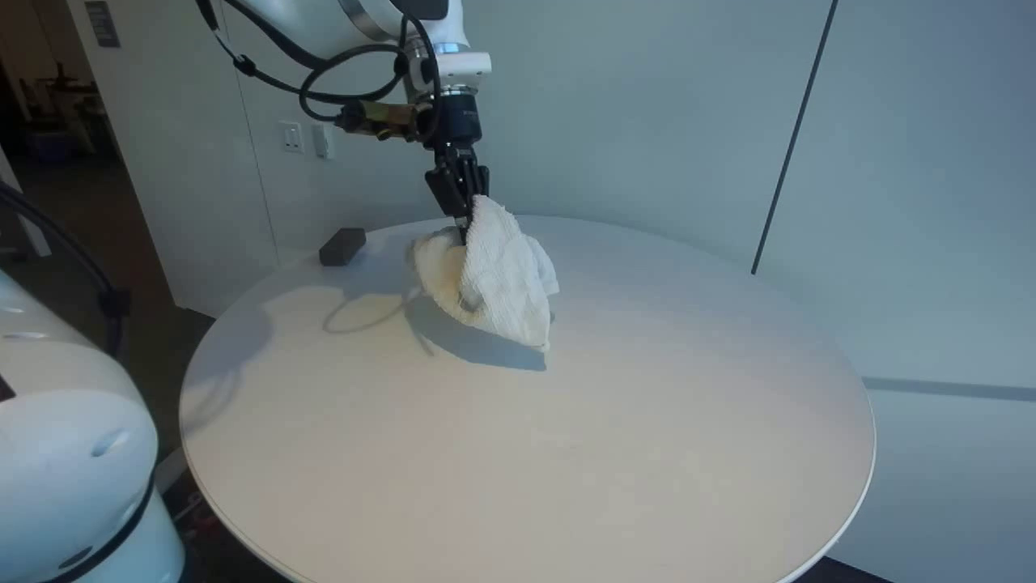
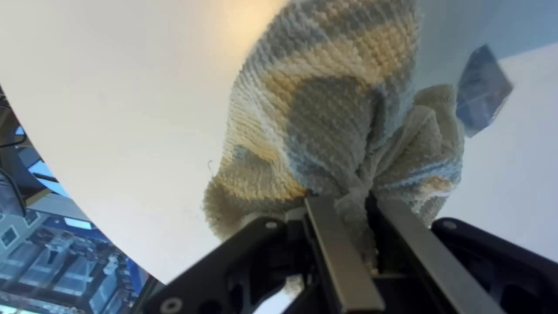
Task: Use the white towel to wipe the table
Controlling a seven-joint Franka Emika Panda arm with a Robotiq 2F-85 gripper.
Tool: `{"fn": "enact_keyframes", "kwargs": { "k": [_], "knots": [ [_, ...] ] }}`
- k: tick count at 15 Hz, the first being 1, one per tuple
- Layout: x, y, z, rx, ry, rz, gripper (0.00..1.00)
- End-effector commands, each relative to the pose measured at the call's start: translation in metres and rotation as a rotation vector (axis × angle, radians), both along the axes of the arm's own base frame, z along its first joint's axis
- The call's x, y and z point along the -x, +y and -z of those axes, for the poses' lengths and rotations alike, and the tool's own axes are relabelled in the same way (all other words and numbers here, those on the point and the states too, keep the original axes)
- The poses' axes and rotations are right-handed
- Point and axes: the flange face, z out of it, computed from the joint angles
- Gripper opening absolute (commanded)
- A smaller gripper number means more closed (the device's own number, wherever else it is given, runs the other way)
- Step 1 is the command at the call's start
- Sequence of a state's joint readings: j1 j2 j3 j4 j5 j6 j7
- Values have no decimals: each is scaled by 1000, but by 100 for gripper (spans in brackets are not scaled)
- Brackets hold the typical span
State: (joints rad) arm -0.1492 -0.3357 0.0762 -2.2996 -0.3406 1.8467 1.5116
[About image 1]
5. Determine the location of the dark grey eraser block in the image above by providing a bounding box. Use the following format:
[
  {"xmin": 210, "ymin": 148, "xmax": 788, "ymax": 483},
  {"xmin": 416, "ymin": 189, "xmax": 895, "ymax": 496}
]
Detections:
[{"xmin": 318, "ymin": 224, "xmax": 368, "ymax": 267}]

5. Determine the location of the dark background furniture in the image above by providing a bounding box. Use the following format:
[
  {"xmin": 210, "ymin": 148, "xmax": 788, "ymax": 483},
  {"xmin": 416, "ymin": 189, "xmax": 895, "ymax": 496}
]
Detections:
[{"xmin": 16, "ymin": 62, "xmax": 108, "ymax": 168}]

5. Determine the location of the white wall outlet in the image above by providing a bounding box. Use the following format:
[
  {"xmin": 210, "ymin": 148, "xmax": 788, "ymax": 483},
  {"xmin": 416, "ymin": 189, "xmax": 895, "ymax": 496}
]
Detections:
[{"xmin": 278, "ymin": 115, "xmax": 335, "ymax": 163}]

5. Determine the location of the white towel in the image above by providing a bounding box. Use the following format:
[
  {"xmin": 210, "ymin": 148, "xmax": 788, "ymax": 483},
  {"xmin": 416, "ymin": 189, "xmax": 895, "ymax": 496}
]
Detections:
[{"xmin": 411, "ymin": 191, "xmax": 563, "ymax": 357}]

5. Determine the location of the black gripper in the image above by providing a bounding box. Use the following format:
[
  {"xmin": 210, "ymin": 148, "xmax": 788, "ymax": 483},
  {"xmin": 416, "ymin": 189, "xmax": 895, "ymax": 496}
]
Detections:
[{"xmin": 421, "ymin": 90, "xmax": 491, "ymax": 248}]

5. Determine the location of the black floor cable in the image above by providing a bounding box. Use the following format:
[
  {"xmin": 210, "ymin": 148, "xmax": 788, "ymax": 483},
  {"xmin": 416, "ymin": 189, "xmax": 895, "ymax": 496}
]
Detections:
[{"xmin": 0, "ymin": 179, "xmax": 136, "ymax": 353}]

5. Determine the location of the grey wall sign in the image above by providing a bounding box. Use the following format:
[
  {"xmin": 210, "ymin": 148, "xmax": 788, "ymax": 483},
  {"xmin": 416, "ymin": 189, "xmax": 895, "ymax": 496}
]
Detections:
[{"xmin": 82, "ymin": 0, "xmax": 124, "ymax": 50}]

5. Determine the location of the gold wrist camera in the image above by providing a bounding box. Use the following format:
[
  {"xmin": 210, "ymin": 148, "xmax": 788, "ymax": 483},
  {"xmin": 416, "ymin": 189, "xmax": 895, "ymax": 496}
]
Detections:
[{"xmin": 335, "ymin": 101, "xmax": 437, "ymax": 139}]

